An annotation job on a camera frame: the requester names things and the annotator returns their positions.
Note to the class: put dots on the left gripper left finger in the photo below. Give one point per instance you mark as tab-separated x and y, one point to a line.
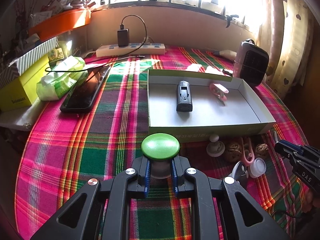
100	209

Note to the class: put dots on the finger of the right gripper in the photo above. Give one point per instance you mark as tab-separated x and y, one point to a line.
305	151
291	157

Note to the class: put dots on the small white cream jar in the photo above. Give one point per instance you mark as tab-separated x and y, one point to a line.
257	168

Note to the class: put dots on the black round remote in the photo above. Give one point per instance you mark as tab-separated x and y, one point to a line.
240	174

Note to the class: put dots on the green mushroom-shaped knob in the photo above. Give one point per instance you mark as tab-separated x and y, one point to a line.
160	149

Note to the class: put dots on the black rectangular device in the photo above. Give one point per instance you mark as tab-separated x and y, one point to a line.
184	100

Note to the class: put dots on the pink small fan device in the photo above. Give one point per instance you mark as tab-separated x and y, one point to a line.
219	91

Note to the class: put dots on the right brown walnut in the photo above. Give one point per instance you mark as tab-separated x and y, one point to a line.
261	151

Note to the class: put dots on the brown walnut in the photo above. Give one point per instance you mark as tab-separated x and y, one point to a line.
261	151
233	152

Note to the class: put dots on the white small suction hook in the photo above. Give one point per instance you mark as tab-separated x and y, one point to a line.
215	148

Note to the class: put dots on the left brown walnut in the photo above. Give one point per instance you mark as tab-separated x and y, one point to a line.
233	152

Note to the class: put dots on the shallow green cardboard box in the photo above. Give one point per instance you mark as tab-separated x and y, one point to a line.
244	113

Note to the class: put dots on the pink black space heater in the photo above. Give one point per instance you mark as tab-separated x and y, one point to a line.
250	63

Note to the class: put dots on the black smartphone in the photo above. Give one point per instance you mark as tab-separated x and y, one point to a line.
81	97

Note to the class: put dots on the heart pattern curtain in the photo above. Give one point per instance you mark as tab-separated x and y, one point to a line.
286	35

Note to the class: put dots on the green tissue pack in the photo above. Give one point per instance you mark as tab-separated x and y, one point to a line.
59	80

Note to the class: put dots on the yellow cardboard box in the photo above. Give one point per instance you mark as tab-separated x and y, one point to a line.
21	92

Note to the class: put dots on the white power strip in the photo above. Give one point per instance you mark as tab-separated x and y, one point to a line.
131	49

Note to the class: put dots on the black charger plug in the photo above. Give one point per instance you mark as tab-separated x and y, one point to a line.
123	37

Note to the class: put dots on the orange tray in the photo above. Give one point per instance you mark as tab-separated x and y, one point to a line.
61	23

